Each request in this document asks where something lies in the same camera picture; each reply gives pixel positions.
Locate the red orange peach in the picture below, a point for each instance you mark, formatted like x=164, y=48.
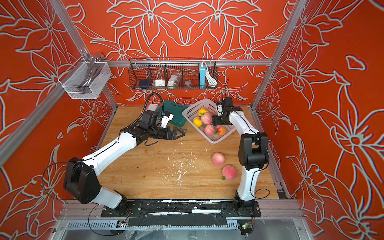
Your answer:
x=221, y=131

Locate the clear plastic wall bin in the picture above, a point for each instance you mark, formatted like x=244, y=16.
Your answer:
x=86, y=80

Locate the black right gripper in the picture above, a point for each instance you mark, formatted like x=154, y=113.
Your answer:
x=215, y=120

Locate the pink peach with leaf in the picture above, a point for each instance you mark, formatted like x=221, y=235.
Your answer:
x=209, y=129

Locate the yellow peach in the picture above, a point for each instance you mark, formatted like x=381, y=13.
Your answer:
x=197, y=122
x=202, y=111

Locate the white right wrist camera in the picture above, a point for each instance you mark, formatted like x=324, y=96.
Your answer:
x=219, y=108

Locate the white plastic basket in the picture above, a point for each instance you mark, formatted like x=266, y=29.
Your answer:
x=192, y=111

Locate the small white box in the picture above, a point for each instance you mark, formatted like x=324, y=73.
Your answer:
x=152, y=107

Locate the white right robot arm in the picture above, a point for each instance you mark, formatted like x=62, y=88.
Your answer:
x=253, y=151

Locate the light blue box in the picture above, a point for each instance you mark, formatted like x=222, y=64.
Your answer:
x=202, y=76

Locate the clear bag in basket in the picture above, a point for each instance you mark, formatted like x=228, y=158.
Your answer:
x=174, y=81

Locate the dark round object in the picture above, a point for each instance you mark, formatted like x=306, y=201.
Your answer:
x=144, y=84

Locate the black wire wall basket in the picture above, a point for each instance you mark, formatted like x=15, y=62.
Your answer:
x=159, y=68

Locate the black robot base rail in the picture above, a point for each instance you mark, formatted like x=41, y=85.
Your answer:
x=185, y=213

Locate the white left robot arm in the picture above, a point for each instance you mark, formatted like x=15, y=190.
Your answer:
x=81, y=178

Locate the pink red peach front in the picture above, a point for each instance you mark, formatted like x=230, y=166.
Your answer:
x=229, y=172

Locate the green plastic tool case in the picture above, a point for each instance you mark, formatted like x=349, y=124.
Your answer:
x=175, y=109

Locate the white packet in basket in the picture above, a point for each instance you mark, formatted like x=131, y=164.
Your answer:
x=159, y=83

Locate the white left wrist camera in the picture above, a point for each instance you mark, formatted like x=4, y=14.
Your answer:
x=166, y=118

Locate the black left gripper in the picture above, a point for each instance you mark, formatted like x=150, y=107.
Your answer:
x=168, y=137

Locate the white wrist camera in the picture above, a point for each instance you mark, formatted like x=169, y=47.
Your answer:
x=166, y=118
x=219, y=108

